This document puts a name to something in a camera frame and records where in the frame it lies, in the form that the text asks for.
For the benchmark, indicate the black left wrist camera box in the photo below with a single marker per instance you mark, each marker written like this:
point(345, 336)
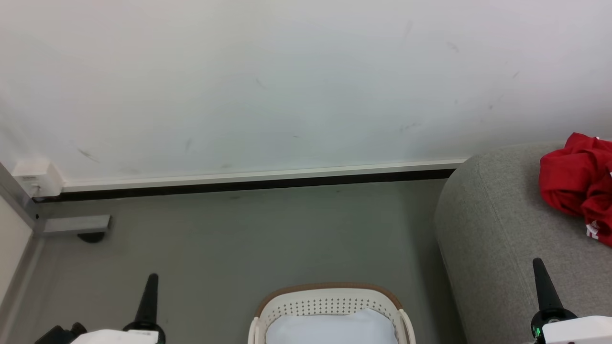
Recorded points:
point(60, 335)

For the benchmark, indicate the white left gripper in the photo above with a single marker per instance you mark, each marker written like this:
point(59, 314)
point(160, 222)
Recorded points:
point(124, 337)

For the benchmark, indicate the red garment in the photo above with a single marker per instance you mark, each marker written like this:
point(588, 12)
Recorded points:
point(573, 181)

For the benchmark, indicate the white and black skirting strip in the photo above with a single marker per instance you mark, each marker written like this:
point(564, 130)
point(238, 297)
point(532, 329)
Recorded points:
point(215, 180)

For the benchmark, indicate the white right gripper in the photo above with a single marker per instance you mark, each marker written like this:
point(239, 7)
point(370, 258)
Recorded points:
point(573, 329)

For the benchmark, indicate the white perforated laundry basket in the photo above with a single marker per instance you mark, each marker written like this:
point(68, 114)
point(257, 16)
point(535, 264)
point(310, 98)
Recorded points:
point(330, 301)

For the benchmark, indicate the white wall socket box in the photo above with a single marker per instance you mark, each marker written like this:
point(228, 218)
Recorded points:
point(36, 177)

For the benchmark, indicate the grey partition foot bar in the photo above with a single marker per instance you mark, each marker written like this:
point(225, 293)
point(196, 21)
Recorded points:
point(76, 223)

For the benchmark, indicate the black round floor foot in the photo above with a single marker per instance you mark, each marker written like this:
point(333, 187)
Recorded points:
point(92, 237)

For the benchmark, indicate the white cloth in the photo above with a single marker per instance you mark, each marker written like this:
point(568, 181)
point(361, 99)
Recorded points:
point(330, 329)

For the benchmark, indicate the grey fabric sofa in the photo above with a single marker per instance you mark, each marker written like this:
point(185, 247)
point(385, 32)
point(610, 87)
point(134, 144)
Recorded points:
point(502, 239)

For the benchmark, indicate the grey partition frame post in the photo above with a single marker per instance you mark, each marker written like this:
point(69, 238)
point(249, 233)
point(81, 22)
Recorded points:
point(19, 196)

